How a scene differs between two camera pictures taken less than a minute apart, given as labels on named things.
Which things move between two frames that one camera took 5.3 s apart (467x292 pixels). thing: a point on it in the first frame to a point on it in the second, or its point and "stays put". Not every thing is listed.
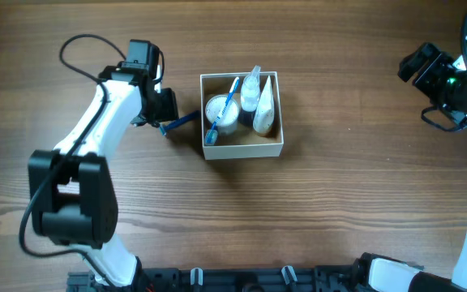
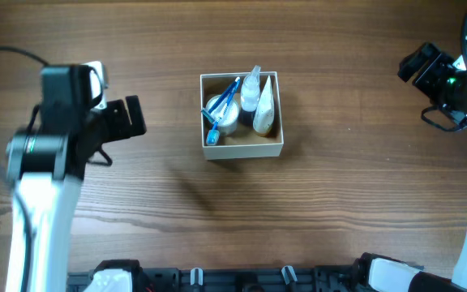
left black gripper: [169, 107] to [112, 120]
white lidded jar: [227, 122] stays put
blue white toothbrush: [212, 134] stays put
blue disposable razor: [164, 126] to [220, 100]
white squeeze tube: [264, 115] stays put
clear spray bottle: [250, 92] stays put
